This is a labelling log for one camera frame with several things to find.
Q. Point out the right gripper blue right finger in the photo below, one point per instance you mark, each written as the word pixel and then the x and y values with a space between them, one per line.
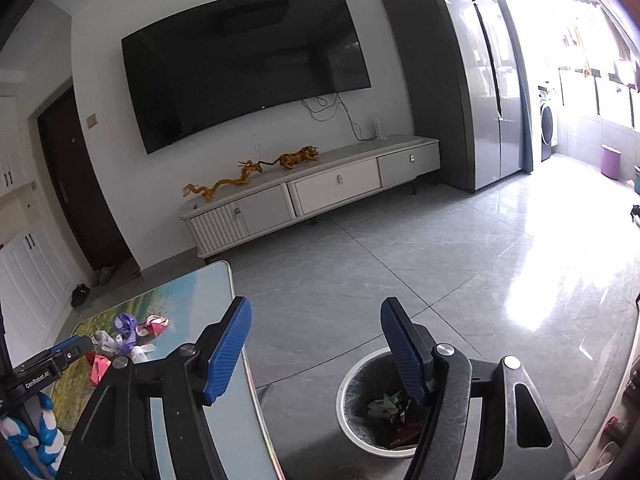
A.
pixel 406 345

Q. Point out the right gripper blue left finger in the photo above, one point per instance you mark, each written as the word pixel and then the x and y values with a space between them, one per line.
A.
pixel 222 345

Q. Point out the red pink snack wrapper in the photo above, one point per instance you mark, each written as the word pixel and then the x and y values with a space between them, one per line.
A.
pixel 99 365

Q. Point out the purple wrapper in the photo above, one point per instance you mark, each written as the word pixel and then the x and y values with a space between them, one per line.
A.
pixel 125 325

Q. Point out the white round trash bin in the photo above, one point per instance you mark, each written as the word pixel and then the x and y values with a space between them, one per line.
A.
pixel 374 410

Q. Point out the landscape printed table mat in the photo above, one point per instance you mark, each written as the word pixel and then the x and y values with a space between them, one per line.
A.
pixel 149 420

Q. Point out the red crumpled wrapper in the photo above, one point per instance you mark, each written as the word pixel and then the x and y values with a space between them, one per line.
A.
pixel 152 326

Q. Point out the blue white gloved hand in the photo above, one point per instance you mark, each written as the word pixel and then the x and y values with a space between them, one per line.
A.
pixel 35 440

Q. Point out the black shoes by door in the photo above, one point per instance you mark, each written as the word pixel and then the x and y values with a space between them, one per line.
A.
pixel 79 295

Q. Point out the grey slippers by door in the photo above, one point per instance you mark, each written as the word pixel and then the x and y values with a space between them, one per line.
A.
pixel 103 276

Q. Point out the white tv cabinet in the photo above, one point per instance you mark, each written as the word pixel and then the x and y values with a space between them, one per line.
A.
pixel 278 198

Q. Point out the golden dragon figurine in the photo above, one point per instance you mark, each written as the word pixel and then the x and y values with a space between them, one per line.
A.
pixel 207 193

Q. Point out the golden tiger figurine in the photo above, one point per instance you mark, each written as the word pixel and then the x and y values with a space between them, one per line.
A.
pixel 308 153

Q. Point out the white power strip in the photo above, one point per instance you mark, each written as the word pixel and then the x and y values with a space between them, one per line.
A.
pixel 379 129

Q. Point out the dark brown entrance door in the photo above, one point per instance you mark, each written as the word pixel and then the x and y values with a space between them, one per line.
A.
pixel 76 186

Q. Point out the purple small stool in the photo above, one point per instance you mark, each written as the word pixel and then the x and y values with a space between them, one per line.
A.
pixel 611 158

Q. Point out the white washing machine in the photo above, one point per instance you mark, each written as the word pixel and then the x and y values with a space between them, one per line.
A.
pixel 548 123

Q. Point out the grey double door refrigerator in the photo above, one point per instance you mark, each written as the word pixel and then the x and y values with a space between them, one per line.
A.
pixel 463 86

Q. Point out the white wall cupboards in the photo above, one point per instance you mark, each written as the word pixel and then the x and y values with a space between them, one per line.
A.
pixel 36 277

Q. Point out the large black wall television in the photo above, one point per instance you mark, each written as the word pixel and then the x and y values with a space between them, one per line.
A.
pixel 228 58

